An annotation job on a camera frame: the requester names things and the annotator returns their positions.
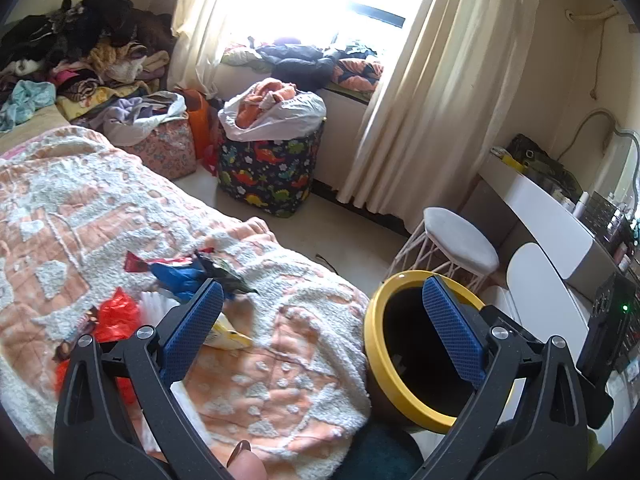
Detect red plastic bag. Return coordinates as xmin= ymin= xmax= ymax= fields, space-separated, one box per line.
xmin=54 ymin=287 xmax=141 ymax=405

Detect yellow rimmed trash bin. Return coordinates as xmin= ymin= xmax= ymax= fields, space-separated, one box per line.
xmin=363 ymin=270 xmax=473 ymax=434

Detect hand with painted nails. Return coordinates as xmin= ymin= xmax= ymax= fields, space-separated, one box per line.
xmin=228 ymin=450 xmax=268 ymax=480

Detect black device green light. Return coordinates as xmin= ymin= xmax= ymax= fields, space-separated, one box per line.
xmin=576 ymin=273 xmax=636 ymax=387

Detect white chair back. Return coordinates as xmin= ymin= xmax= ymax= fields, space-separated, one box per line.
xmin=506 ymin=243 xmax=591 ymax=363

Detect yellow white wrapper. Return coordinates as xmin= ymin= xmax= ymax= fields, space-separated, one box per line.
xmin=204 ymin=313 xmax=253 ymax=351

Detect blue wrapper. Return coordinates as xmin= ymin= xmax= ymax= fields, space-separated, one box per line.
xmin=149 ymin=262 xmax=208 ymax=304

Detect white vanity desk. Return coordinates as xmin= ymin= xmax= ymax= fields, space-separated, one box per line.
xmin=480 ymin=155 xmax=617 ymax=299

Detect white round stool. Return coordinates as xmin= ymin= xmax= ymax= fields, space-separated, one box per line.
xmin=385 ymin=207 xmax=499 ymax=292

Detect peach white bed blanket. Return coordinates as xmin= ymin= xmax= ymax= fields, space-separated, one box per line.
xmin=1 ymin=127 xmax=371 ymax=479

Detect dark green bag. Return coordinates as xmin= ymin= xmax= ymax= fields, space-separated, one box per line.
xmin=506 ymin=133 xmax=582 ymax=202

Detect pink floral fabric basket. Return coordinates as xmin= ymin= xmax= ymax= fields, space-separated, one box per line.
xmin=122 ymin=119 xmax=196 ymax=180

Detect dinosaur print laundry basket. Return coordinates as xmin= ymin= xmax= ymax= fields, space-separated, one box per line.
xmin=216 ymin=126 xmax=324 ymax=218

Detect cream curtain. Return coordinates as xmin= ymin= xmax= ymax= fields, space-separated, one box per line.
xmin=169 ymin=0 xmax=539 ymax=229

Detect orange bag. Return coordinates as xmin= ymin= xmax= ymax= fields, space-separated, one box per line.
xmin=179 ymin=89 xmax=212 ymax=159

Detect light blue cloth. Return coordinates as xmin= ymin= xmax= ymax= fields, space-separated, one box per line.
xmin=0 ymin=80 xmax=56 ymax=133

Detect white bag of clothes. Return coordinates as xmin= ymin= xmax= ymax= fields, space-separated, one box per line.
xmin=218 ymin=77 xmax=326 ymax=142

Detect pile of clothes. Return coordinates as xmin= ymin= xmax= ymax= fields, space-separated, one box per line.
xmin=1 ymin=0 xmax=177 ymax=136

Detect clothes on window sill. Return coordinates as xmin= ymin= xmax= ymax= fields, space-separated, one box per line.
xmin=221 ymin=38 xmax=384 ymax=94

